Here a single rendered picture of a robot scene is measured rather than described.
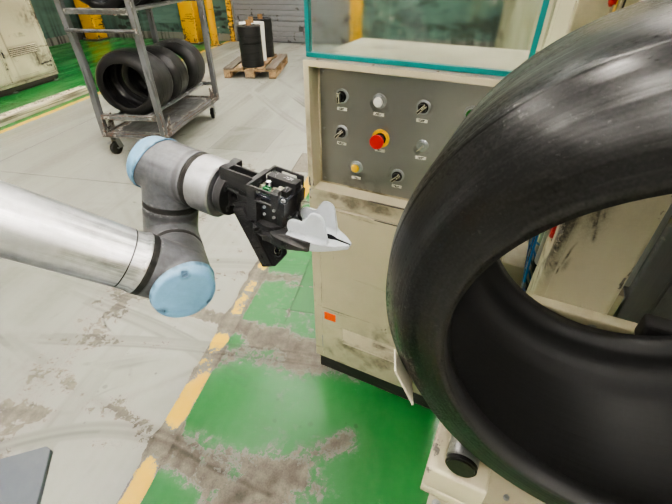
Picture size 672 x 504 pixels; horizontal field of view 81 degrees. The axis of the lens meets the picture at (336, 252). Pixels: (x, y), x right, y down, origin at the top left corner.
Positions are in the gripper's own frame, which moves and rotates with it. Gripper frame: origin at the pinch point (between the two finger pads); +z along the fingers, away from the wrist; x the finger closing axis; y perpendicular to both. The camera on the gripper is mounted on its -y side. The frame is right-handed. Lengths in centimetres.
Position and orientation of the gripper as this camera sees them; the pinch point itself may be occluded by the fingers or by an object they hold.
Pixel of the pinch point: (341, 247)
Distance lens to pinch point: 56.8
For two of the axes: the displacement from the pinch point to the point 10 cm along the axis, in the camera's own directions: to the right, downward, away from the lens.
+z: 8.9, 3.6, -2.8
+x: 4.4, -5.4, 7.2
